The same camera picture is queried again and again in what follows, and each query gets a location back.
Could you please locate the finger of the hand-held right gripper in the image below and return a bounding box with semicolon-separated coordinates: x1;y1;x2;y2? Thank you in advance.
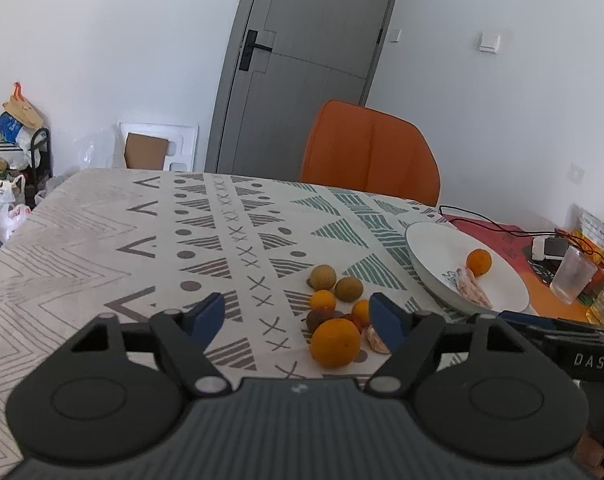
498;310;599;335

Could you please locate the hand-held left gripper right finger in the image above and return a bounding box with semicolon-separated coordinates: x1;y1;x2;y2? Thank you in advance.
364;292;538;396

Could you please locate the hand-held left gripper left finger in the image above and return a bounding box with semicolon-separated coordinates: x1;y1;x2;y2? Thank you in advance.
69;292;233;398

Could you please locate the small orange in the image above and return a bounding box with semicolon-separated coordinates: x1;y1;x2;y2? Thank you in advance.
310;289;337;312
351;299;373;327

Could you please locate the round tan fruit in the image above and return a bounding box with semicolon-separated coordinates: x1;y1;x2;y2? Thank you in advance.
309;264;338;290
335;276;365;303

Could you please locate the large orange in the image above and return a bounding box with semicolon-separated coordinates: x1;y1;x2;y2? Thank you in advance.
310;318;362;369

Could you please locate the dark purple fruit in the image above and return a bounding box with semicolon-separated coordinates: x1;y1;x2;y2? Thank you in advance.
305;308;345;333

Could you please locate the white plate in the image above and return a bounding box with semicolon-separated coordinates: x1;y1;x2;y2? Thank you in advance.
405;221;531;317

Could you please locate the person's right hand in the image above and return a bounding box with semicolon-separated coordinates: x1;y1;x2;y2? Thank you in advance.
573;414;604;480

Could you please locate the clear plastic cup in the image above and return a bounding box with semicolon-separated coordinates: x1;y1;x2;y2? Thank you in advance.
549;246;598;305

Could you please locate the white power adapter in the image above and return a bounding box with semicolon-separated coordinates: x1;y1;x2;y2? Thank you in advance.
531;236;571;262

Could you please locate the peeled pink pomelo piece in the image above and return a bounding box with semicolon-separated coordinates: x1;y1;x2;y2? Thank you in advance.
454;267;494;309

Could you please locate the red table mat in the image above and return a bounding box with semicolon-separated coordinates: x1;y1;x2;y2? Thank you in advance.
442;213;604;322

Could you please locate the medium orange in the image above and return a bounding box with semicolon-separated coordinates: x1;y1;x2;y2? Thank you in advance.
466;249;493;277

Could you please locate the yellow snack bag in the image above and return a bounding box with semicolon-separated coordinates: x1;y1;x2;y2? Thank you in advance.
572;204;604;262

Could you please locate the orange chair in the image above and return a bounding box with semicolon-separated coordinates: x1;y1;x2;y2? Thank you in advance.
300;100;441;207

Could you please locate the brown cardboard piece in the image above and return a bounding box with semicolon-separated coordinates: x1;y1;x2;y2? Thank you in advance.
125;132;169;170

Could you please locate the white foam board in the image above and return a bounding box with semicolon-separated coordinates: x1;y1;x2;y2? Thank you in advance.
118;121;199;173

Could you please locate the clear plastic bag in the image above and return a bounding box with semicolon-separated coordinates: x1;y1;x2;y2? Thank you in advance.
76;130;127;171

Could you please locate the white bag with red print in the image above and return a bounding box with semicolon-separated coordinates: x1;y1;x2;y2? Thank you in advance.
0;203;32;244

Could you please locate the black storage rack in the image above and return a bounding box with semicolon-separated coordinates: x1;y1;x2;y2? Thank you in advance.
0;120;52;208

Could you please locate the white plastic bag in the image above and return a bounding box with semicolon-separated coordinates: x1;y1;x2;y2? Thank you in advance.
0;174;27;204

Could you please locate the grey door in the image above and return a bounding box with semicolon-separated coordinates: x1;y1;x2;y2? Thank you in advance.
204;0;407;182

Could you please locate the blue plastic bag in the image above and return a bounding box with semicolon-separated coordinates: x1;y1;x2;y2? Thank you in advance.
0;111;26;144

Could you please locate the brown paper bag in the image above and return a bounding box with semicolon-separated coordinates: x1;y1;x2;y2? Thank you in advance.
2;82;45;131

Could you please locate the black cable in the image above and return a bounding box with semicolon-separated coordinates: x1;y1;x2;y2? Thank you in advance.
439;204;559;237

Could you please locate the black door handle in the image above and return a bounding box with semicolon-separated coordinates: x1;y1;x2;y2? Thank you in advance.
238;30;273;72

